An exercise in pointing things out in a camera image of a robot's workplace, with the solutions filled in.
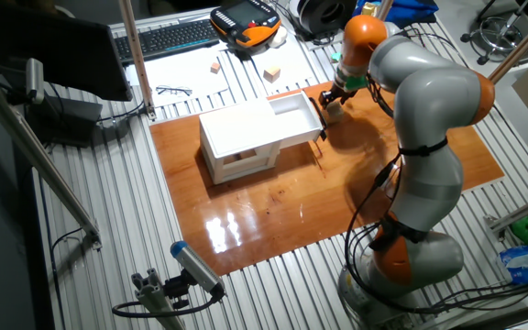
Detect silver camera with blue cap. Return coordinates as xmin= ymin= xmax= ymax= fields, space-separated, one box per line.
xmin=170 ymin=240 xmax=226 ymax=297

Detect black round reel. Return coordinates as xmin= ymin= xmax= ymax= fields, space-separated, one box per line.
xmin=296 ymin=0 xmax=359 ymax=40

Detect aluminium camera mount profile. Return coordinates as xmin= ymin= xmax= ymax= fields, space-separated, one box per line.
xmin=130 ymin=268 xmax=187 ymax=330

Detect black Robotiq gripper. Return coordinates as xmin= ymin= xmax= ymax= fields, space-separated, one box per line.
xmin=318 ymin=84 xmax=358 ymax=111

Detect large pale wooden cube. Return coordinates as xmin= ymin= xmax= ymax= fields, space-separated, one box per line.
xmin=325 ymin=101 xmax=346 ymax=125

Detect black rimmed eyeglasses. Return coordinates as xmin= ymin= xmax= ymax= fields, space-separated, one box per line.
xmin=155 ymin=84 xmax=194 ymax=97

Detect orange black teach pendant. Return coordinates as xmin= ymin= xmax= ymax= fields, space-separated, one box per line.
xmin=209 ymin=0 xmax=282 ymax=52

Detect medium wooden cube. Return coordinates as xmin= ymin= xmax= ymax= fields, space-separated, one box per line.
xmin=262 ymin=64 xmax=282 ymax=83

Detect white paper sheet with eyeglasses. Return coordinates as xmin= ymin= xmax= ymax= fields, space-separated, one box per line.
xmin=124 ymin=45 xmax=231 ymax=109

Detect office chair base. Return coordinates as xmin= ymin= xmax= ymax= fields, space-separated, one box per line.
xmin=459 ymin=0 xmax=528 ymax=66

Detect dark monitor base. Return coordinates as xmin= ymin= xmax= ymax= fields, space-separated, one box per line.
xmin=25 ymin=93 xmax=130 ymax=149

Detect white two-drawer cabinet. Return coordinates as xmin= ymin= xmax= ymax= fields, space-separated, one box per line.
xmin=198 ymin=98 xmax=284 ymax=185

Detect white paper sheet under cubes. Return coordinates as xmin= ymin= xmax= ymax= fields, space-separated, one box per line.
xmin=247 ymin=38 xmax=323 ymax=97

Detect aluminium frame post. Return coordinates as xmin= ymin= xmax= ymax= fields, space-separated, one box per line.
xmin=117 ymin=0 xmax=158 ymax=121
xmin=376 ymin=0 xmax=394 ymax=22
xmin=483 ymin=186 xmax=528 ymax=235
xmin=0 ymin=59 xmax=103 ymax=251
xmin=488 ymin=2 xmax=528 ymax=84

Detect blue cloth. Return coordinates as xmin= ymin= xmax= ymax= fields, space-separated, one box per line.
xmin=350 ymin=0 xmax=439 ymax=29

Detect blue plastic tissue packet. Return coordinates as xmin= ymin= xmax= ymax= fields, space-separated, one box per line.
xmin=497 ymin=245 xmax=528 ymax=285

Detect black computer keyboard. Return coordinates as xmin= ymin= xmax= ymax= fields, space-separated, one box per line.
xmin=113 ymin=17 xmax=222 ymax=65

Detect black computer monitor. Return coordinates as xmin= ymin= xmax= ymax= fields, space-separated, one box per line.
xmin=0 ymin=4 xmax=133 ymax=103

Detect black camera cable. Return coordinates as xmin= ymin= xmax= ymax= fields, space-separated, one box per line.
xmin=111 ymin=288 xmax=225 ymax=319

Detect silver webcam on pole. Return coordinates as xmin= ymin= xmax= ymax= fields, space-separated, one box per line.
xmin=24 ymin=58 xmax=46 ymax=105

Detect glossy brown wooden board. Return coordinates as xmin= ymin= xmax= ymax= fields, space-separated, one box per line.
xmin=148 ymin=57 xmax=506 ymax=277

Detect white drawer with black handle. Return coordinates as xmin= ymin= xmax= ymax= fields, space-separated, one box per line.
xmin=268 ymin=90 xmax=329 ymax=150

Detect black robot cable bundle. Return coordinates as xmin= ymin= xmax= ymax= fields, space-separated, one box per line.
xmin=342 ymin=27 xmax=528 ymax=317

